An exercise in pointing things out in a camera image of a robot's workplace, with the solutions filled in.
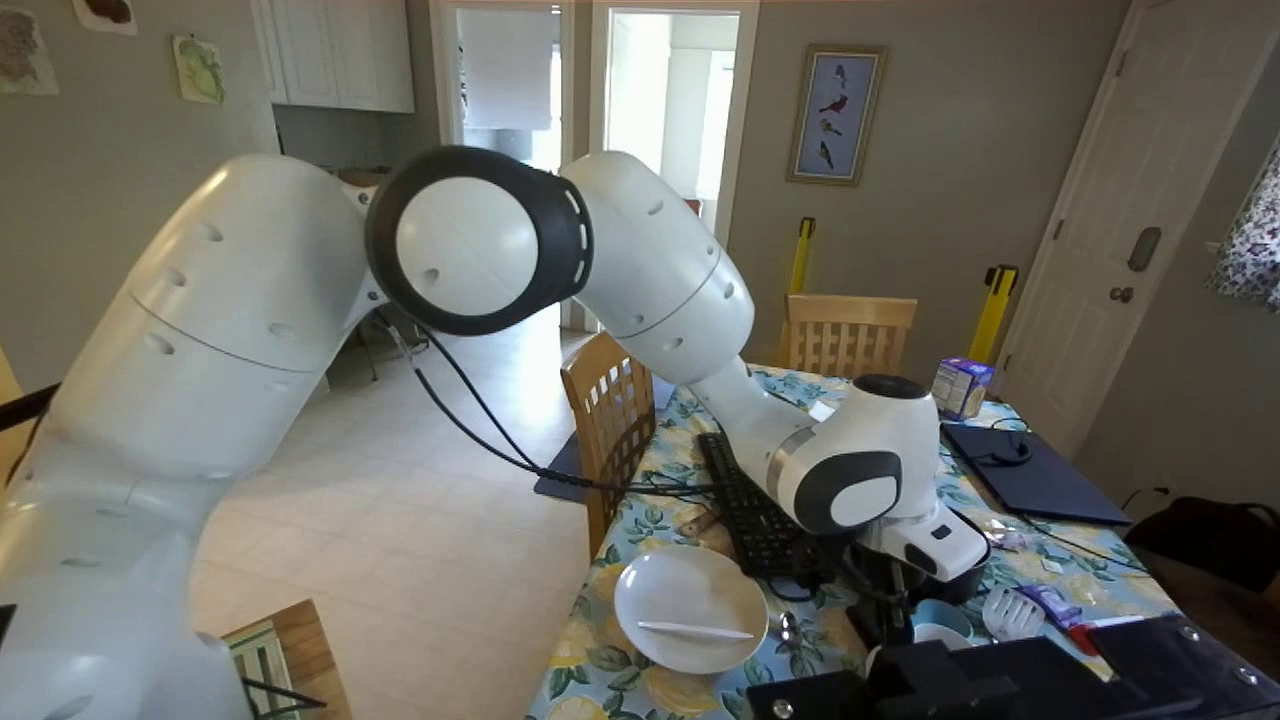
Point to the grey paper wall drawing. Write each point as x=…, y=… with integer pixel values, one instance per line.
x=24, y=51

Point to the wooden cane back chair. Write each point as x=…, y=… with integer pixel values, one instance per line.
x=610, y=412

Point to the white panel door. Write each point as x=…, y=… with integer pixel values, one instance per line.
x=1135, y=162

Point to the small blue white carton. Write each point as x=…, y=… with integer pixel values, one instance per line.
x=960, y=385

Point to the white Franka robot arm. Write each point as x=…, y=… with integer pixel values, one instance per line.
x=241, y=332

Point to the green paper wall drawing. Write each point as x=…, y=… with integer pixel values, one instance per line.
x=199, y=69

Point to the white round plate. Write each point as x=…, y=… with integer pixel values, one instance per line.
x=682, y=586

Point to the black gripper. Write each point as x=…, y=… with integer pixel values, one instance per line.
x=881, y=602

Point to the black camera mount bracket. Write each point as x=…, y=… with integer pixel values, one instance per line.
x=1014, y=682

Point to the yellow black pole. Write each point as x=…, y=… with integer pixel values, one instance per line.
x=994, y=315
x=802, y=254

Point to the dark blue laptop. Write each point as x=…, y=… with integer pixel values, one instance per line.
x=1033, y=477

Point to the shiny metal utensil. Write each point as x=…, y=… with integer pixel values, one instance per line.
x=785, y=631

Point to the black bag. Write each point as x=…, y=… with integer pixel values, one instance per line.
x=1215, y=542

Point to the lemon print tablecloth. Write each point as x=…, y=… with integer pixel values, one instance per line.
x=694, y=427

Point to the white wall cabinet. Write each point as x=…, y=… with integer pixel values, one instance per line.
x=342, y=52

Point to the light wooden slatted chair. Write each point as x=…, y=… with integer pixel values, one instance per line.
x=849, y=332

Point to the patterned window curtain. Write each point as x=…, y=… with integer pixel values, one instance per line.
x=1258, y=234

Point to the framed bird picture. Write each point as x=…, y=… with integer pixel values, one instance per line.
x=838, y=113

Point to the white plastic knife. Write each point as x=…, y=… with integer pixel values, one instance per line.
x=696, y=631

